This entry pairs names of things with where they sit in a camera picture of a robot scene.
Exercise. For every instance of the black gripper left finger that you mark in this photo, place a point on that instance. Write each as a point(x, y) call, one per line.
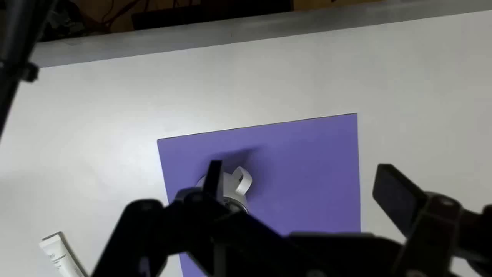
point(154, 231)

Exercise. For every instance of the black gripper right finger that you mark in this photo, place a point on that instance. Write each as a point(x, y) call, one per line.
point(401, 197)

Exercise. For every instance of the white cup with slider lid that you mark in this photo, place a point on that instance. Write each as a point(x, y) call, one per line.
point(237, 191)

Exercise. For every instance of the white marker pen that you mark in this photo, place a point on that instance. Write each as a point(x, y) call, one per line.
point(60, 254)

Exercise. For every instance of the purple rectangular mat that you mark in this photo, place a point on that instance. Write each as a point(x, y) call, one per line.
point(307, 174)

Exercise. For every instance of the black tripod stand pole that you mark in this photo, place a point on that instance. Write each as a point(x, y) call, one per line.
point(15, 47)

